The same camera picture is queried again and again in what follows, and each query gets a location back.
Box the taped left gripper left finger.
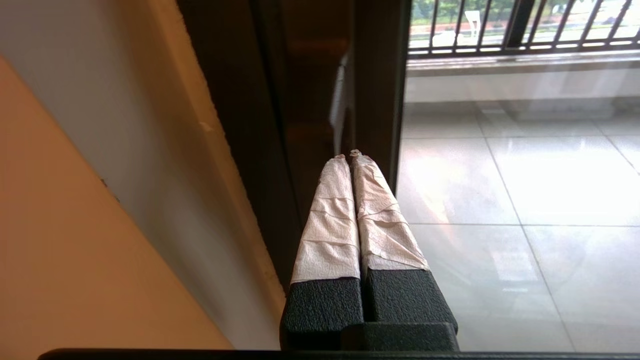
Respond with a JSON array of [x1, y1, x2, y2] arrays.
[[279, 154, 365, 351]]

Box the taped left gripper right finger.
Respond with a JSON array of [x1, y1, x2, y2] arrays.
[[349, 149, 458, 333]]

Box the dark framed sliding glass door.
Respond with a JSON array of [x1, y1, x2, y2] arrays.
[[250, 0, 640, 351]]

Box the grey stone balcony sill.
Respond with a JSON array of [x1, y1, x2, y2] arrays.
[[406, 50, 640, 77]]

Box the black balcony railing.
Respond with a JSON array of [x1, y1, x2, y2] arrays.
[[409, 0, 640, 58]]

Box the dark outer door frame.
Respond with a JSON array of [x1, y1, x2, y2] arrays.
[[175, 0, 301, 291]]

